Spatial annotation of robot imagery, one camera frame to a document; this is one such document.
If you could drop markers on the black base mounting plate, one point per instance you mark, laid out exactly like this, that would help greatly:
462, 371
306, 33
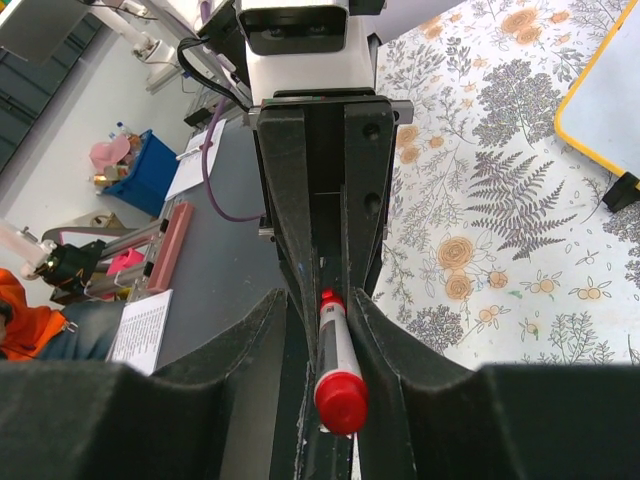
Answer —
302, 448

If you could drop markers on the pink object on rail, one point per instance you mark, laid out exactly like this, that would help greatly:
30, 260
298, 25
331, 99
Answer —
125, 260

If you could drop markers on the printed white booklet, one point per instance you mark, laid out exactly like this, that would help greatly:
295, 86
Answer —
139, 337

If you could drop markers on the aluminium frame rail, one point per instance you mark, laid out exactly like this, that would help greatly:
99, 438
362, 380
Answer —
147, 240

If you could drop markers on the yellow framed whiteboard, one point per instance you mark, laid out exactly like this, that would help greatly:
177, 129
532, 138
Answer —
599, 116

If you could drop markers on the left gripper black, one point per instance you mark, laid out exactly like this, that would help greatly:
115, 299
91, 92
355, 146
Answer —
325, 157

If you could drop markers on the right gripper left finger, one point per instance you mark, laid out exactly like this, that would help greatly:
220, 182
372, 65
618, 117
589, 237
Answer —
209, 415

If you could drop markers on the white paper sheet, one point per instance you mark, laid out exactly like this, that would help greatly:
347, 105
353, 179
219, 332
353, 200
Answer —
189, 172

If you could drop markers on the red white marker pen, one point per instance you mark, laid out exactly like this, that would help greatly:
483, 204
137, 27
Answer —
340, 395

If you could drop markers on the blue storage bin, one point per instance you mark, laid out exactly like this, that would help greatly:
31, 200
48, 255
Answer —
150, 177

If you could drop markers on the person in orange jacket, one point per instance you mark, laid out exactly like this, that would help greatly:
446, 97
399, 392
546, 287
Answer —
79, 331

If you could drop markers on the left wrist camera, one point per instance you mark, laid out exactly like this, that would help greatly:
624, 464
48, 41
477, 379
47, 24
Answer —
307, 46

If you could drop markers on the floral table mat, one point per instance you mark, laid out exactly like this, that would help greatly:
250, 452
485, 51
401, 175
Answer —
500, 248

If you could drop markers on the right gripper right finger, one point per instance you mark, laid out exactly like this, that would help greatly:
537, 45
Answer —
431, 418

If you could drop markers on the brown rectangular bar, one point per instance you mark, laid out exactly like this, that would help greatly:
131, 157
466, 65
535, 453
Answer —
172, 241

